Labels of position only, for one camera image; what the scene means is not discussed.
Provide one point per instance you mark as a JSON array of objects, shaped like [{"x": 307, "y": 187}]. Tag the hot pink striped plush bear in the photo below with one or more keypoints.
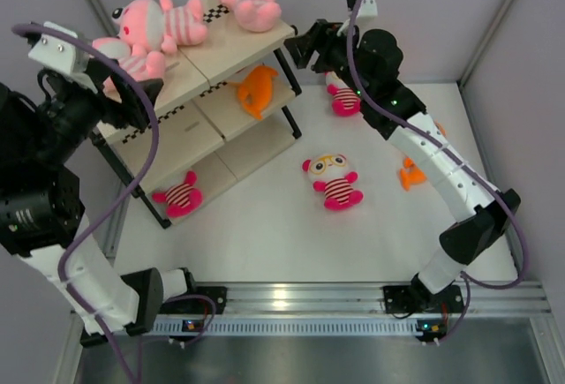
[{"x": 181, "y": 199}]

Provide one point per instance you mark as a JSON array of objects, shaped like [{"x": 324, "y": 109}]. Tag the orange plush whale on shelf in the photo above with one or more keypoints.
[{"x": 255, "y": 91}]

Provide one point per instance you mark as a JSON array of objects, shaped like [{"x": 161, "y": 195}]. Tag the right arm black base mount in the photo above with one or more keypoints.
[{"x": 402, "y": 299}]

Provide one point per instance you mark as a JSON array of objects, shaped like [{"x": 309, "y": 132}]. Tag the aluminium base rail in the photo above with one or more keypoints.
[{"x": 525, "y": 299}]

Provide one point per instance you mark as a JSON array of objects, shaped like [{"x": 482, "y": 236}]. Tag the beige three-tier black-frame shelf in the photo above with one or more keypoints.
[{"x": 203, "y": 127}]

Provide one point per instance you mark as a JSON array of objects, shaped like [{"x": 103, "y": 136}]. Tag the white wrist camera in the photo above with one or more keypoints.
[
  {"x": 367, "y": 10},
  {"x": 62, "y": 57}
]

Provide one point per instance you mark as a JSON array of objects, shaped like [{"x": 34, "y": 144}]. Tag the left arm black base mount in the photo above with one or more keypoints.
[{"x": 197, "y": 302}]

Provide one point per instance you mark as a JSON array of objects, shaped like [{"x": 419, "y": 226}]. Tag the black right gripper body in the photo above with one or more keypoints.
[{"x": 335, "y": 54}]

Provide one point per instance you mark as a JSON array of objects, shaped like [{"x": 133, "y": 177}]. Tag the white slotted cable duct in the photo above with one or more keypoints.
[{"x": 225, "y": 325}]

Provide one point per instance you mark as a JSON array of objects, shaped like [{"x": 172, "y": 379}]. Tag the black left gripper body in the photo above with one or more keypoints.
[{"x": 71, "y": 111}]

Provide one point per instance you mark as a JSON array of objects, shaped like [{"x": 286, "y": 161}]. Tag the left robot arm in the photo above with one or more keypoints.
[{"x": 43, "y": 220}]

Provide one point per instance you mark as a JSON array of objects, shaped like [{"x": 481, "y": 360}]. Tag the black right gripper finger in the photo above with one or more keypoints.
[
  {"x": 301, "y": 45},
  {"x": 302, "y": 62}
]

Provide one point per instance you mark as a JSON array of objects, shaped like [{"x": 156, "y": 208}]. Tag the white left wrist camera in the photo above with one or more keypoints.
[{"x": 62, "y": 57}]

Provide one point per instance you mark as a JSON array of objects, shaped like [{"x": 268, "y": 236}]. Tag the hot pink bear with glasses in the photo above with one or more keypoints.
[{"x": 332, "y": 175}]

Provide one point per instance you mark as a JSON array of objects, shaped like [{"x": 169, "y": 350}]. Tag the small orange plush whale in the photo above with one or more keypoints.
[{"x": 410, "y": 174}]

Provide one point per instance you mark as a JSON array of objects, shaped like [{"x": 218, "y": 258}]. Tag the large orange plush whale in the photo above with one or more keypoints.
[{"x": 441, "y": 129}]

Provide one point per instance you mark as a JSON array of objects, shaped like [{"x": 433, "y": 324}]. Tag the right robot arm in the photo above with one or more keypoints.
[{"x": 369, "y": 63}]

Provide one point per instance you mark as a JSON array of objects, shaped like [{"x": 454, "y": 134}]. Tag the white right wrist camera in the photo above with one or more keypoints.
[{"x": 367, "y": 10}]

